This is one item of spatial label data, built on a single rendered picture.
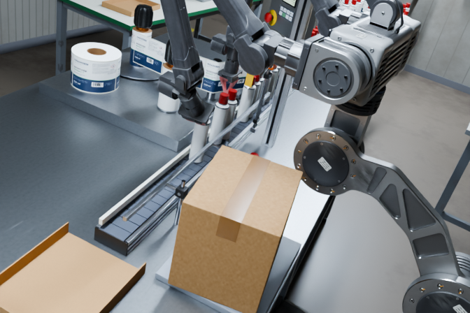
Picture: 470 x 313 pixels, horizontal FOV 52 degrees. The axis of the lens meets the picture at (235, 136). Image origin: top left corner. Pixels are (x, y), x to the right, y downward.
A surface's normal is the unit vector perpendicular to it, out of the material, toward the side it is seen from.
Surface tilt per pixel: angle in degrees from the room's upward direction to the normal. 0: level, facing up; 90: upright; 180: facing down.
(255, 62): 103
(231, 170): 0
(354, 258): 0
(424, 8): 90
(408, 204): 90
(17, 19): 90
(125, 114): 0
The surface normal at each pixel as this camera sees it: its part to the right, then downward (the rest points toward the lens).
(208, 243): -0.29, 0.43
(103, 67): 0.44, 0.52
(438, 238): -0.52, 0.33
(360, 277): 0.19, -0.85
